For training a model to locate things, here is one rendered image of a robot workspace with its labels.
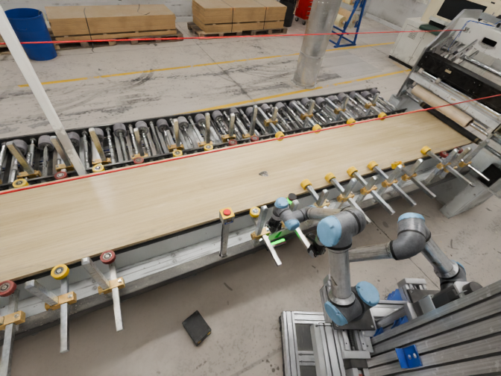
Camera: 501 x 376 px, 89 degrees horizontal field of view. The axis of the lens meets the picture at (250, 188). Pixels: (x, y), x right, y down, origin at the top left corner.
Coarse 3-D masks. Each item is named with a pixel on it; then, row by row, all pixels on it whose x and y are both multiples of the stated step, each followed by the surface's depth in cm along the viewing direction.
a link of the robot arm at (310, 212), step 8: (304, 208) 147; (312, 208) 141; (320, 208) 136; (328, 208) 131; (344, 208) 118; (352, 208) 112; (304, 216) 144; (312, 216) 139; (320, 216) 133; (360, 216) 107; (360, 224) 117; (360, 232) 109
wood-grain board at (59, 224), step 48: (240, 144) 239; (288, 144) 248; (336, 144) 257; (384, 144) 268; (432, 144) 279; (48, 192) 178; (96, 192) 183; (144, 192) 188; (192, 192) 194; (240, 192) 200; (288, 192) 206; (0, 240) 152; (48, 240) 156; (96, 240) 160; (144, 240) 164
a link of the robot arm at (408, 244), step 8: (408, 232) 120; (392, 240) 125; (400, 240) 120; (408, 240) 118; (416, 240) 117; (424, 240) 118; (352, 248) 139; (360, 248) 135; (368, 248) 131; (376, 248) 128; (384, 248) 125; (392, 248) 121; (400, 248) 119; (408, 248) 117; (416, 248) 117; (352, 256) 137; (360, 256) 134; (368, 256) 131; (376, 256) 128; (384, 256) 125; (392, 256) 122; (400, 256) 120; (408, 256) 119
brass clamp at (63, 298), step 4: (68, 292) 142; (72, 292) 143; (60, 296) 141; (64, 296) 141; (72, 296) 141; (76, 296) 146; (60, 300) 139; (64, 300) 140; (68, 300) 140; (72, 300) 141; (76, 300) 144; (56, 304) 138; (48, 308) 137; (52, 308) 138; (56, 308) 140
